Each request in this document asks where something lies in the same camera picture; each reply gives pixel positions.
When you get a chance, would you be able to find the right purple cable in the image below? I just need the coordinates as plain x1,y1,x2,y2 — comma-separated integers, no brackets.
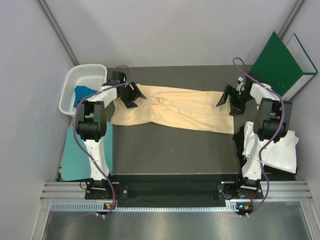
232,57,287,216

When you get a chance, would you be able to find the peach yellow t shirt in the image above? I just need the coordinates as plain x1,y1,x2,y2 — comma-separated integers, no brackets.
111,84,235,135

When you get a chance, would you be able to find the teal cutting board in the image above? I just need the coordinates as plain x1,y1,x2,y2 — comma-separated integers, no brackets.
61,122,114,181

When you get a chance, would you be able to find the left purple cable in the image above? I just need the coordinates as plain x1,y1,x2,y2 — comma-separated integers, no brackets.
72,64,136,217

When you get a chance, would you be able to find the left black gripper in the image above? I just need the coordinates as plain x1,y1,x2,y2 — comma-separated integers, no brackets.
119,81,146,108

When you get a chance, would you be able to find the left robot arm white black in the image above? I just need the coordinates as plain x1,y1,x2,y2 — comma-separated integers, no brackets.
73,71,146,199

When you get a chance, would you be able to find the white plastic basket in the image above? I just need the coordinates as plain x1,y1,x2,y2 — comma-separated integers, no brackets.
58,64,108,117

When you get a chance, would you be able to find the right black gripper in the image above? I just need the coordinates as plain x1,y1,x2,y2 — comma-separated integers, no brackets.
216,85,254,116

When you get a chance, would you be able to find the green ring binder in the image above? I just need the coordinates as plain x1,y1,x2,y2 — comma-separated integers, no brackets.
249,32,318,101

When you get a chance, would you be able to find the white folded t shirt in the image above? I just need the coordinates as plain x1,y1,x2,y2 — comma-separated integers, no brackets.
242,121,299,174

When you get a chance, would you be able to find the aluminium frame rail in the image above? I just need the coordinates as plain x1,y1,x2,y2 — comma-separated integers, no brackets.
40,181,313,214

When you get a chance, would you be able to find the blue crumpled t shirt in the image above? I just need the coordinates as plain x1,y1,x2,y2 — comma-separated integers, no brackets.
73,85,97,108

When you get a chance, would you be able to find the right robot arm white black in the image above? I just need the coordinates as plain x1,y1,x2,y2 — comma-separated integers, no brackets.
216,75,292,198

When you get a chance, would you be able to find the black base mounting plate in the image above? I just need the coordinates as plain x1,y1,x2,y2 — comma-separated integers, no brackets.
84,173,264,200

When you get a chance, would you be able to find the purple cable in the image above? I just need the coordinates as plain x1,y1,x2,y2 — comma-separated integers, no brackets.
72,64,136,217
232,57,287,216

